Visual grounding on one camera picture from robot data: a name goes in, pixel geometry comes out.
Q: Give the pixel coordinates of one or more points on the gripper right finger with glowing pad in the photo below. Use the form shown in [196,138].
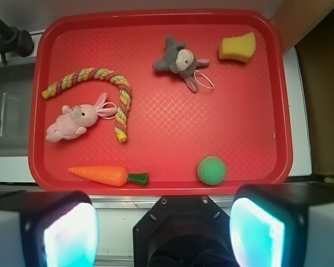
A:
[283,225]

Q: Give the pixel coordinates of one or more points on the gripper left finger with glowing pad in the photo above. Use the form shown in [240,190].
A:
[47,229]

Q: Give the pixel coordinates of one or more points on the yellow sponge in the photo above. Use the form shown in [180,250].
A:
[238,48]

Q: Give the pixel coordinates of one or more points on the orange toy carrot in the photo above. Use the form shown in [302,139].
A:
[109,175]

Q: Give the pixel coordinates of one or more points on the green dimpled ball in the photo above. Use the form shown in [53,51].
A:
[212,171]

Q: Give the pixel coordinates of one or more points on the pink plush bunny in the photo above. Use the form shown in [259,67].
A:
[74,121]

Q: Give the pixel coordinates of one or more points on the grey sink basin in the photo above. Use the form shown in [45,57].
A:
[16,85]

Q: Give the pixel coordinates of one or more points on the red plastic tray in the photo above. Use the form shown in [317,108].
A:
[243,120]

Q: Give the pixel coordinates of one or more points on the grey plush bunny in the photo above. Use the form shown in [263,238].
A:
[181,61]

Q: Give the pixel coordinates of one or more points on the black faucet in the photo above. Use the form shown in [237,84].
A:
[14,40]

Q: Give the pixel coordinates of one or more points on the multicolour rope toy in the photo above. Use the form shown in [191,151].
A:
[101,74]

